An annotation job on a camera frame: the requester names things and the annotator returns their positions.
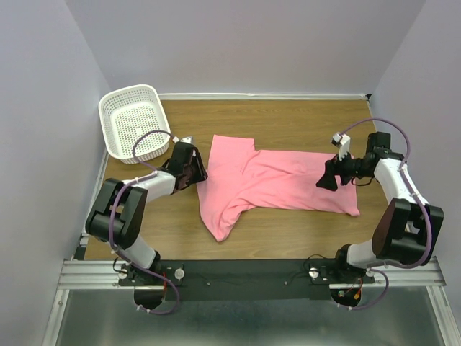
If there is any pink t shirt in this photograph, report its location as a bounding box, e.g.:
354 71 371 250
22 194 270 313
197 135 360 242

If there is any white perforated plastic basket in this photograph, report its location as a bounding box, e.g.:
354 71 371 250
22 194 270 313
98 84 171 164

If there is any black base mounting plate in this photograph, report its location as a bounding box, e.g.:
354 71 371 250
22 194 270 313
115 256 374 309

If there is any aluminium extrusion rail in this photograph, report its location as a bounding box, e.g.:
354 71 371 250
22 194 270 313
43 259 460 345

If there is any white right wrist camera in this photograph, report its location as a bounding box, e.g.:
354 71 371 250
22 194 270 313
331 132 351 161

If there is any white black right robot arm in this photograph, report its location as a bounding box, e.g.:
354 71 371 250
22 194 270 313
316 132 444 283

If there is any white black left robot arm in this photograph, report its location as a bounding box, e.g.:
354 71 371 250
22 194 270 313
85 139 207 285

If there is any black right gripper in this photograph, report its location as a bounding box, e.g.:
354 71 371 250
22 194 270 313
315 146 372 191

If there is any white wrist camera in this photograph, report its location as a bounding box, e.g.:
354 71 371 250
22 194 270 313
173 136 194 145
331 132 351 161

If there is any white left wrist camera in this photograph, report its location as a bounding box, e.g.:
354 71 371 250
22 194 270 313
173 136 194 145

